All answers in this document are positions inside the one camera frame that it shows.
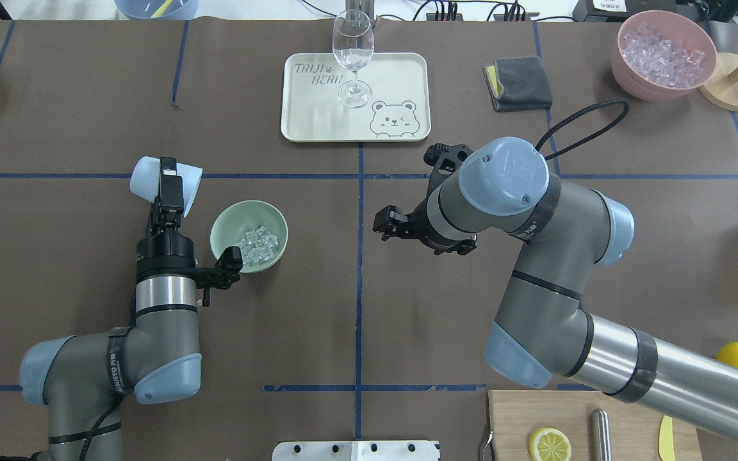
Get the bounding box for wooden stand with pole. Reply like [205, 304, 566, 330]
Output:
[699, 1, 738, 113]

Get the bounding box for white bear tray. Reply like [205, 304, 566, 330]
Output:
[281, 53, 432, 142]

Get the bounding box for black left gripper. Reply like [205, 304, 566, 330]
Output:
[136, 157, 197, 280]

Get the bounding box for pink bowl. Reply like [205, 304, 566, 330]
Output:
[611, 10, 716, 101]

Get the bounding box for lemon half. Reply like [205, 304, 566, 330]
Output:
[527, 427, 572, 461]

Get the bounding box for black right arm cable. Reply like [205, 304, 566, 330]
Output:
[534, 99, 630, 161]

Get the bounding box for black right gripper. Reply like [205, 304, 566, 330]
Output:
[373, 204, 434, 243]

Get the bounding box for yellow plastic knife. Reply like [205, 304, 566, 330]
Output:
[658, 415, 676, 461]

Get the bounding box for blue bin at back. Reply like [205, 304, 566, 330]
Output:
[114, 1, 200, 20]

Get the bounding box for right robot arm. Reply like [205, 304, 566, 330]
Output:
[373, 137, 738, 441]

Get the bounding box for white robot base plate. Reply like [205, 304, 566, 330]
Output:
[272, 440, 441, 460]

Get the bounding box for yellow sponge in cloth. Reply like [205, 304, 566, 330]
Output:
[484, 62, 503, 101]

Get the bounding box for ice cubes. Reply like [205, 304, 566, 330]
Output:
[236, 225, 279, 266]
[619, 22, 708, 88]

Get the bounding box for ice cubes in pink bowl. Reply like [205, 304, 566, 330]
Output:
[619, 22, 708, 88]

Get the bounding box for wooden cutting board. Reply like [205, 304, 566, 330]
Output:
[488, 390, 703, 461]

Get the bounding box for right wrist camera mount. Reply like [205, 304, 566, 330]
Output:
[423, 143, 473, 195]

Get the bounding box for clear wine glass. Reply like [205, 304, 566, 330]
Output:
[332, 9, 375, 109]

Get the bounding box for metal cylinder tool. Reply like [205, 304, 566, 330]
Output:
[591, 408, 613, 460]

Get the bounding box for green bowl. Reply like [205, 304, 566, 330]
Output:
[210, 200, 289, 273]

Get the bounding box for light blue plastic cup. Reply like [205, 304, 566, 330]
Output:
[129, 156, 203, 217]

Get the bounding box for grey folded cloth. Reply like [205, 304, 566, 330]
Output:
[483, 56, 553, 113]

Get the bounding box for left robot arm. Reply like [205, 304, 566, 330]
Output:
[19, 157, 201, 460]

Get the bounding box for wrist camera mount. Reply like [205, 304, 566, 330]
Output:
[423, 143, 473, 195]
[190, 246, 244, 307]

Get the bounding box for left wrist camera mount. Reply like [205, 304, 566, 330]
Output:
[190, 246, 244, 307]

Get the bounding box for black cables at back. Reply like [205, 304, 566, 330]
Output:
[299, 0, 578, 23]

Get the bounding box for cutting board metal handle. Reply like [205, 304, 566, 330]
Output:
[477, 430, 494, 461]

